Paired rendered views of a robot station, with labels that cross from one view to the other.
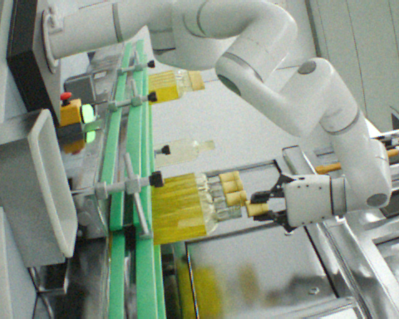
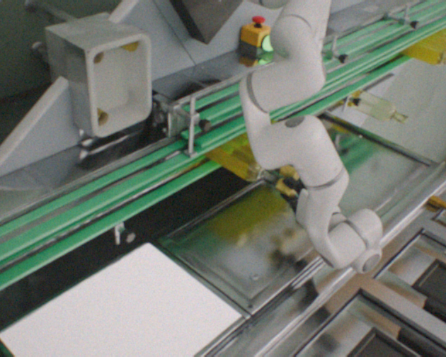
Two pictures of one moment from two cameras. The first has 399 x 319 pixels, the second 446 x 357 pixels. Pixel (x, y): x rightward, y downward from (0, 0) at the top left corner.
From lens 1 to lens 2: 0.80 m
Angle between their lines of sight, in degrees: 40
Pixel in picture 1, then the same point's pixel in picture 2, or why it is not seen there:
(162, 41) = not seen: hidden behind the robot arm
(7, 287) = (26, 130)
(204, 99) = not seen: outside the picture
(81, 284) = (103, 156)
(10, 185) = (73, 71)
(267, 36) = (280, 76)
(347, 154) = (308, 205)
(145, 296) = (118, 190)
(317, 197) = not seen: hidden behind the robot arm
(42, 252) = (83, 122)
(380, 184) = (323, 251)
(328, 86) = (294, 147)
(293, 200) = (301, 203)
